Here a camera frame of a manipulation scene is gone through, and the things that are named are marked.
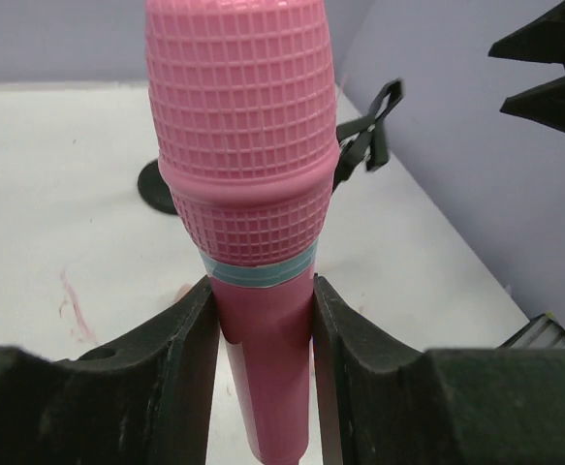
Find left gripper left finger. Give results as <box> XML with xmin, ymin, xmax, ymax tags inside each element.
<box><xmin>0</xmin><ymin>279</ymin><xmax>219</xmax><ymax>465</ymax></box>

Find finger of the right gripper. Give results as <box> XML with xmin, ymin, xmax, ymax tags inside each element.
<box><xmin>488</xmin><ymin>1</ymin><xmax>565</xmax><ymax>66</ymax></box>
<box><xmin>500</xmin><ymin>76</ymin><xmax>565</xmax><ymax>133</ymax></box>

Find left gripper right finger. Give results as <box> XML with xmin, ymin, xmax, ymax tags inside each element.
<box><xmin>313</xmin><ymin>276</ymin><xmax>565</xmax><ymax>464</ymax></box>

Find pink toy microphone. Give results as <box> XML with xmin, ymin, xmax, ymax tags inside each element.
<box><xmin>145</xmin><ymin>1</ymin><xmax>339</xmax><ymax>464</ymax></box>

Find black round-base stand front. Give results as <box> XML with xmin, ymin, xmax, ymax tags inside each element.
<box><xmin>137</xmin><ymin>78</ymin><xmax>404</xmax><ymax>216</ymax></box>

